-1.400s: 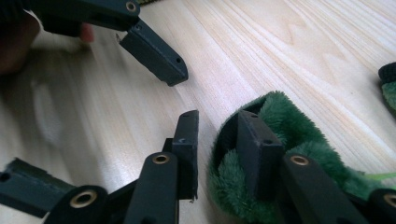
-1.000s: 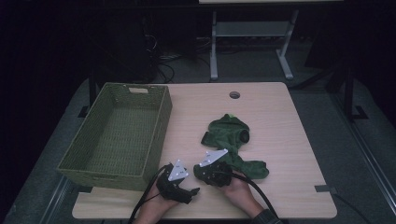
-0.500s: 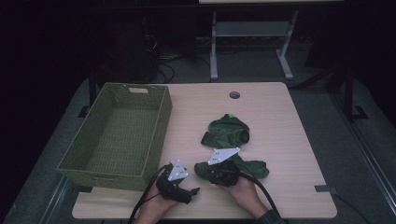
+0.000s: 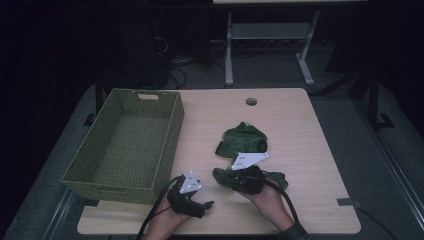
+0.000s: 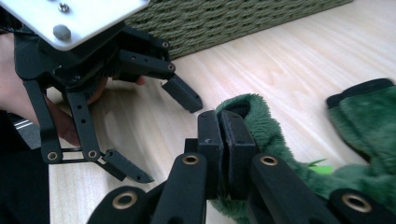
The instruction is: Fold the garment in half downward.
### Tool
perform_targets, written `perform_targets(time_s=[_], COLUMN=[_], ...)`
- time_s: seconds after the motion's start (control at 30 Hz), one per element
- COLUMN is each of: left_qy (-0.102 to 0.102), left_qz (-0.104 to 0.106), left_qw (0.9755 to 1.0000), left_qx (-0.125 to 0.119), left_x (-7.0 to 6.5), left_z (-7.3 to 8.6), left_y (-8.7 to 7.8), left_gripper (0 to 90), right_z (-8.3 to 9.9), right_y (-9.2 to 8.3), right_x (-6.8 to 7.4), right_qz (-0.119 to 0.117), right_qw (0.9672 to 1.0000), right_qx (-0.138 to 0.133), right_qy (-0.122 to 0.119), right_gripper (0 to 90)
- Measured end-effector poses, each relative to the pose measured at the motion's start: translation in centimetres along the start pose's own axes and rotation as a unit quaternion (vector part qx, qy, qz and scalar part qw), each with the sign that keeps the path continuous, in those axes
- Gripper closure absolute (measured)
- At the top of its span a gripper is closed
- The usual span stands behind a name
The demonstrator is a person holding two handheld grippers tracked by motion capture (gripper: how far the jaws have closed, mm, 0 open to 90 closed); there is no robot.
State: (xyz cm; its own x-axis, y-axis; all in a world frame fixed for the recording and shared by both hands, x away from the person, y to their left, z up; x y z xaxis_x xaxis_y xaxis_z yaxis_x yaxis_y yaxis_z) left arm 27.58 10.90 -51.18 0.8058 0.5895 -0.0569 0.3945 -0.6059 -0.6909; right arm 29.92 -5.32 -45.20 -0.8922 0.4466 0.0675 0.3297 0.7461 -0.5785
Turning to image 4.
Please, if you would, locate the black metal stand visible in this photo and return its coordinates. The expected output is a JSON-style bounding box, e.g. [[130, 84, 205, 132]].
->
[[367, 70, 395, 132]]

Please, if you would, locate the person's right hand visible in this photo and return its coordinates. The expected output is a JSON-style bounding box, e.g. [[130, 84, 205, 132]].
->
[[237, 184, 296, 232]]

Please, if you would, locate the green woven basket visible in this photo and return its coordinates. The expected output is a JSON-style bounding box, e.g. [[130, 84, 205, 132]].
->
[[60, 87, 186, 206]]

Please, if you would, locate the bundle of black floor cables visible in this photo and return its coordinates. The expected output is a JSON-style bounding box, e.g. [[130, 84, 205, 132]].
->
[[152, 35, 228, 90]]

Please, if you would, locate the grey tape strip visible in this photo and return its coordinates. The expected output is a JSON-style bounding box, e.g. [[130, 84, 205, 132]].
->
[[336, 197, 363, 210]]

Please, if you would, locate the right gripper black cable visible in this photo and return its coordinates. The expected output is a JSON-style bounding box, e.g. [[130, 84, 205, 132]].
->
[[261, 178, 300, 224]]

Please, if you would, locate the black wristband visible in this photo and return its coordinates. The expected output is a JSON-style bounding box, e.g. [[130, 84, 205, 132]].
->
[[275, 221, 313, 240]]

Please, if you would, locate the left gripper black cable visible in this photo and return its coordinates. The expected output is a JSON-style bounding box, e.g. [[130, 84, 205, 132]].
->
[[136, 175, 183, 240]]

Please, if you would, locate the grey metal stand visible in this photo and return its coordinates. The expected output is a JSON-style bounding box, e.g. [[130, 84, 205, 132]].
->
[[224, 9, 321, 87]]

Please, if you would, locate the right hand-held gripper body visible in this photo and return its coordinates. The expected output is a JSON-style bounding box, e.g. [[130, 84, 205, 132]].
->
[[229, 151, 270, 196]]

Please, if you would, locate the black floor cable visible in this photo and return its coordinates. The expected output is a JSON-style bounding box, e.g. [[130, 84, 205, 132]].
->
[[356, 205, 398, 240]]

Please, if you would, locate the person's left hand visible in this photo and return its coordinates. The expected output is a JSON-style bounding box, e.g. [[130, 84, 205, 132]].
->
[[143, 199, 194, 236]]

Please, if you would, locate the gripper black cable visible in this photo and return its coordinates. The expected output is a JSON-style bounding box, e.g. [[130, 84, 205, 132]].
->
[[261, 178, 300, 224], [136, 175, 183, 240]]

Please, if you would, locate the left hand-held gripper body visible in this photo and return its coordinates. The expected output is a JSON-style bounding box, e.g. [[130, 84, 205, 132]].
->
[[166, 170, 207, 220]]

